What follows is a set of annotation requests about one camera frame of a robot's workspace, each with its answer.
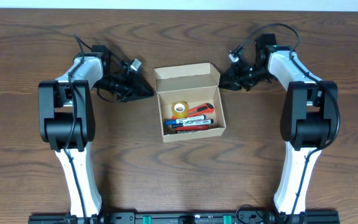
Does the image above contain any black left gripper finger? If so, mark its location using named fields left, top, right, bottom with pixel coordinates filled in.
left=121, top=90, right=154, bottom=103
left=129, top=72, right=154, bottom=95

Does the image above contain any large red utility knife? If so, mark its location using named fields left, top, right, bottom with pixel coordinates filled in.
left=186, top=103, right=214, bottom=118

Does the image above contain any black whiteboard marker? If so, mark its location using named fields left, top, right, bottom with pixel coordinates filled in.
left=172, top=119, right=214, bottom=128

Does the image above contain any yellow tape roll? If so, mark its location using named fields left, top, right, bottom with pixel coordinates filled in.
left=172, top=101, right=189, bottom=119

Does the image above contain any blue whiteboard marker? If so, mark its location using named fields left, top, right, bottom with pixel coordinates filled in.
left=164, top=115, right=206, bottom=126

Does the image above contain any small red utility knife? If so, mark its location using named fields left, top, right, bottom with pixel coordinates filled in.
left=176, top=125, right=209, bottom=133

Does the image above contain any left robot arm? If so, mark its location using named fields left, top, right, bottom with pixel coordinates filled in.
left=38, top=45, right=154, bottom=223

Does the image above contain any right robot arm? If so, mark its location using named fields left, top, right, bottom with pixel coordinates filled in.
left=219, top=34, right=340, bottom=217

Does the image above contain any brown cardboard box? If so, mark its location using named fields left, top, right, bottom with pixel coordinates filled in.
left=154, top=63, right=226, bottom=143

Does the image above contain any right black cable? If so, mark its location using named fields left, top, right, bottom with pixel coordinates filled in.
left=234, top=22, right=341, bottom=224

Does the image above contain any black mounting rail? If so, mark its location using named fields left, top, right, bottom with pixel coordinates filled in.
left=28, top=210, right=341, bottom=224

